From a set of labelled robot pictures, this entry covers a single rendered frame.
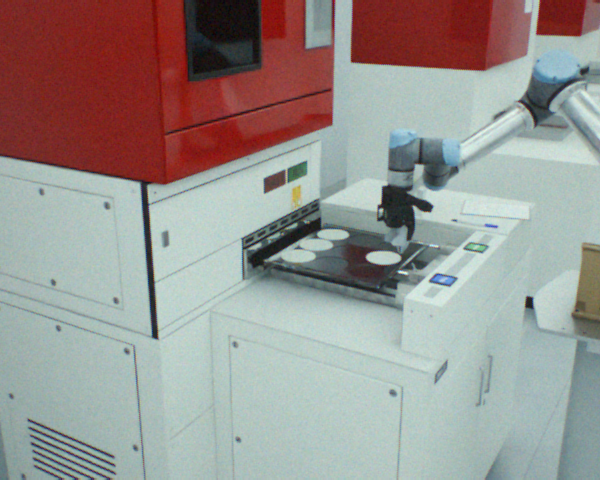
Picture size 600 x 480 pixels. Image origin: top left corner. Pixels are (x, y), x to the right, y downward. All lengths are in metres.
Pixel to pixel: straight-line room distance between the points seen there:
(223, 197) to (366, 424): 0.69
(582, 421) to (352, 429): 0.70
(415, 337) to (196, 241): 0.60
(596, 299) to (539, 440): 1.08
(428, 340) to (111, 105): 0.91
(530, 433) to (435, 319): 1.40
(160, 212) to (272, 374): 0.53
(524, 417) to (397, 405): 1.40
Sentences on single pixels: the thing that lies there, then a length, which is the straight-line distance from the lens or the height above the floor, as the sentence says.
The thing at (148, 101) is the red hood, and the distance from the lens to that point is 1.62.
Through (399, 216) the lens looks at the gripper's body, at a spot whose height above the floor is 1.03.
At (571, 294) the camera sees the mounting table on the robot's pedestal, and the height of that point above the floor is 0.82.
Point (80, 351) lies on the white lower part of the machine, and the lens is 2.06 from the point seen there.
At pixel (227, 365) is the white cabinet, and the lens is 2.00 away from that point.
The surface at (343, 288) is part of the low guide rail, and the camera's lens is 2.02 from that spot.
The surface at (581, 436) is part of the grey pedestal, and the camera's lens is 2.26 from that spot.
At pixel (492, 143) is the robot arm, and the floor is 1.21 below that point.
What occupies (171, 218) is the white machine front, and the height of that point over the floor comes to 1.12.
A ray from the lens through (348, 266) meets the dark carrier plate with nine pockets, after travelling 2.02.
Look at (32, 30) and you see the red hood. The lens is 1.85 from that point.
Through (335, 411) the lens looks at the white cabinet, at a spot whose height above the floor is 0.63.
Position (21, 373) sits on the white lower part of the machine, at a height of 0.56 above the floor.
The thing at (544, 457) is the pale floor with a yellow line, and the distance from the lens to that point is 2.91.
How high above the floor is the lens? 1.67
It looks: 20 degrees down
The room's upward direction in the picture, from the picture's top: straight up
